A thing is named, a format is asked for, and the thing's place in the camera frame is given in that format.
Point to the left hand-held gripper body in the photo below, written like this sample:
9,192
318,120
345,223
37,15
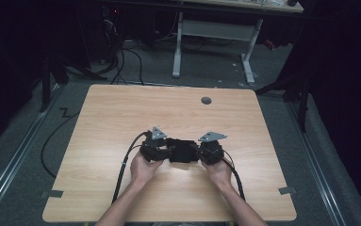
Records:
150,149

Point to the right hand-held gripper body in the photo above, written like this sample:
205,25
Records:
211,152

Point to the person's left hand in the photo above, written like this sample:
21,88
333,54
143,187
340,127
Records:
143,171

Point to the person's right hand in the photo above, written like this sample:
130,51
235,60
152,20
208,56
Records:
220,175

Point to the grey tape piece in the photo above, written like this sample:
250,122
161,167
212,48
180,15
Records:
287,190
54,194

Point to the black stand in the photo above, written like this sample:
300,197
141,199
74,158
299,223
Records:
303,103
45,91

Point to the white-legged wooden desk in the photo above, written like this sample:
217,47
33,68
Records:
216,31

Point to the small red object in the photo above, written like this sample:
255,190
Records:
269,44

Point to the metal floor rail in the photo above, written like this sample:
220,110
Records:
14,163
319,169

